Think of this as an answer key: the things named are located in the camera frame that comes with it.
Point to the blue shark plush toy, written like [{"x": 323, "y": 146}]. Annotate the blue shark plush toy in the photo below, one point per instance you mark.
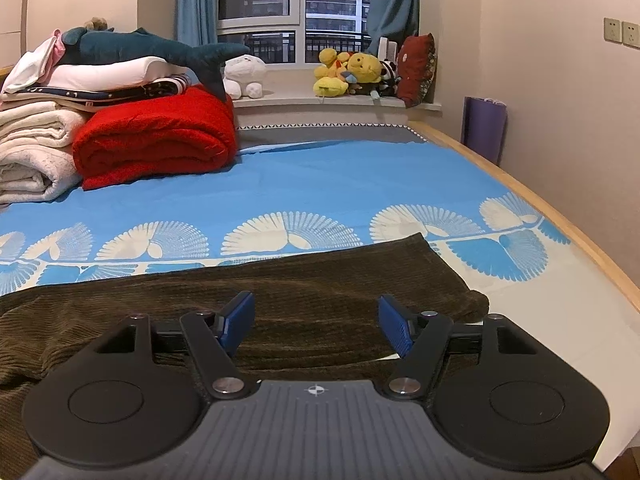
[{"x": 125, "y": 45}]

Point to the wall outlet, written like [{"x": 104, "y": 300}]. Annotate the wall outlet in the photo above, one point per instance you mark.
[
  {"x": 630, "y": 34},
  {"x": 612, "y": 29}
]

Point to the white plush toy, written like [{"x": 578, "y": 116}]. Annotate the white plush toy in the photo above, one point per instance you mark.
[{"x": 244, "y": 72}]

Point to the yellow duck plush toy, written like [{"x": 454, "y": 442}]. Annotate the yellow duck plush toy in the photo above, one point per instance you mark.
[{"x": 330, "y": 72}]

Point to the white speckled folded quilt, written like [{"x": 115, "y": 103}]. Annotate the white speckled folded quilt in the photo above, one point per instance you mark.
[{"x": 30, "y": 172}]

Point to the white plastic object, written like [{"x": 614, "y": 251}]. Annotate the white plastic object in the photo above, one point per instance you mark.
[{"x": 386, "y": 47}]

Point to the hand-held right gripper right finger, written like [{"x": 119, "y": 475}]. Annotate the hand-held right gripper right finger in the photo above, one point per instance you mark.
[{"x": 396, "y": 322}]

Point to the white windowsill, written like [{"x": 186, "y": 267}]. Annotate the white windowsill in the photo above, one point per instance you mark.
[{"x": 300, "y": 97}]

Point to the window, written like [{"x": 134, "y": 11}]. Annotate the window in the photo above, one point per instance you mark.
[{"x": 300, "y": 10}]

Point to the blue white patterned bed sheet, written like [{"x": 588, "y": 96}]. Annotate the blue white patterned bed sheet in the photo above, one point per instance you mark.
[{"x": 350, "y": 185}]

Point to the red folded blanket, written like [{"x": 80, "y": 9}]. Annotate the red folded blanket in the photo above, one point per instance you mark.
[{"x": 155, "y": 140}]

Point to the blue curtain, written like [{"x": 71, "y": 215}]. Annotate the blue curtain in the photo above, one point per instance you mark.
[
  {"x": 395, "y": 0},
  {"x": 197, "y": 0}
]

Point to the panda plush toy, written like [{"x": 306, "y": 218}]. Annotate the panda plush toy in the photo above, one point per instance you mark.
[{"x": 387, "y": 75}]

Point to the white pillow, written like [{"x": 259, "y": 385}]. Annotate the white pillow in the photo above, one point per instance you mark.
[{"x": 110, "y": 72}]

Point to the brown teddy plush toy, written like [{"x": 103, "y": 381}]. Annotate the brown teddy plush toy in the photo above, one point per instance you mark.
[{"x": 96, "y": 23}]

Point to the wooden bed frame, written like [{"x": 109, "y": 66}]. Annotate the wooden bed frame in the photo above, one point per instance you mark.
[{"x": 550, "y": 195}]

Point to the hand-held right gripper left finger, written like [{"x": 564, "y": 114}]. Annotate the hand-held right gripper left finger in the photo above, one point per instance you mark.
[{"x": 236, "y": 317}]

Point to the red cushion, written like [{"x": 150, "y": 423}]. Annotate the red cushion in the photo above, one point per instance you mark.
[{"x": 415, "y": 70}]

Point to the yellow bear plush toy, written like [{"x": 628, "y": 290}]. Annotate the yellow bear plush toy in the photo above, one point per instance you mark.
[{"x": 365, "y": 67}]

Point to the pink and white cloth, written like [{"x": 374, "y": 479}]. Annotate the pink and white cloth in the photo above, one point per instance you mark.
[{"x": 30, "y": 65}]

